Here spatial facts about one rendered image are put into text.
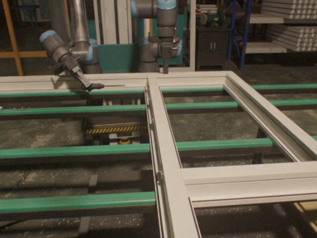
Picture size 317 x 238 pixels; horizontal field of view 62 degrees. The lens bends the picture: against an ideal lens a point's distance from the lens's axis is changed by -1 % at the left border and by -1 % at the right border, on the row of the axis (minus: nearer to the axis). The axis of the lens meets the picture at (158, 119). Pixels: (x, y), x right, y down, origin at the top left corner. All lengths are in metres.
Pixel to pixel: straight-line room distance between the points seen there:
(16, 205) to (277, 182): 0.64
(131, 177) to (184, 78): 0.58
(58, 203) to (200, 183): 0.35
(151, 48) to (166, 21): 0.84
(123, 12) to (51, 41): 1.05
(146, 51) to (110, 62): 0.34
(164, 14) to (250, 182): 0.89
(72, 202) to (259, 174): 0.46
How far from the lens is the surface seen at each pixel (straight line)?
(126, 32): 2.36
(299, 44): 5.29
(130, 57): 2.31
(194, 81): 1.44
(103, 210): 0.70
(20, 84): 1.52
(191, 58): 4.85
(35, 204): 0.74
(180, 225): 0.54
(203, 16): 4.95
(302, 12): 5.30
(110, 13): 2.34
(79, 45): 1.52
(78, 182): 2.19
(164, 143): 0.77
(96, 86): 1.28
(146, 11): 1.45
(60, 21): 1.99
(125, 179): 1.19
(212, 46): 4.95
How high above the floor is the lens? 1.33
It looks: 26 degrees down
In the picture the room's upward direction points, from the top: straight up
